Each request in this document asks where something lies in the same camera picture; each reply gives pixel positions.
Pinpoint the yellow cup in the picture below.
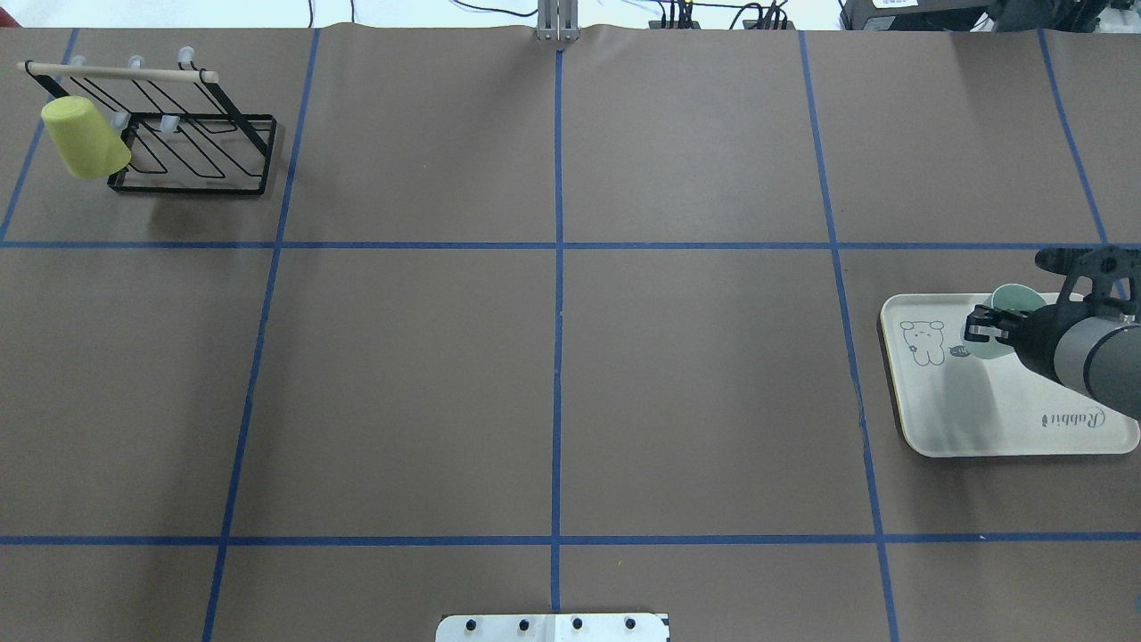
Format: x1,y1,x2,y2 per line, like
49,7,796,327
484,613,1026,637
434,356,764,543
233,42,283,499
40,96,132,179

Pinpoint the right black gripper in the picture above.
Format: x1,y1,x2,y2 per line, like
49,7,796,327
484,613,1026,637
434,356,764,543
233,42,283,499
963,304,1084,383

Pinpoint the pale green cup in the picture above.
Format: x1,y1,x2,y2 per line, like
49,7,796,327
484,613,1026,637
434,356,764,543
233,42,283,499
965,284,1047,360

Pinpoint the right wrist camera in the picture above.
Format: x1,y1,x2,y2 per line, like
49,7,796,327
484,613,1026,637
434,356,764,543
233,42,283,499
1034,244,1140,316

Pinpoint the cream plastic tray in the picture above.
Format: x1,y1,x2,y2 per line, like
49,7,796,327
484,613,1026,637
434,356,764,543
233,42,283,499
880,293,1138,457

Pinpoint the black mini computer box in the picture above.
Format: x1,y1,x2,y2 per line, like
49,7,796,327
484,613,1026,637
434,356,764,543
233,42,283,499
837,1,992,32

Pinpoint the black wire cup rack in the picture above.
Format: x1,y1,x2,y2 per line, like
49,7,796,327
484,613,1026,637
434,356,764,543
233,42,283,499
18,47,278,198

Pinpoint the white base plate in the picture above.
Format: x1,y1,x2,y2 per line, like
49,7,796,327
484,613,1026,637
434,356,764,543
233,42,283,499
435,613,671,641

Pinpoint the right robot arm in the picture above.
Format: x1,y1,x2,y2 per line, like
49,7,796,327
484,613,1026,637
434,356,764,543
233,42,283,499
965,301,1140,418

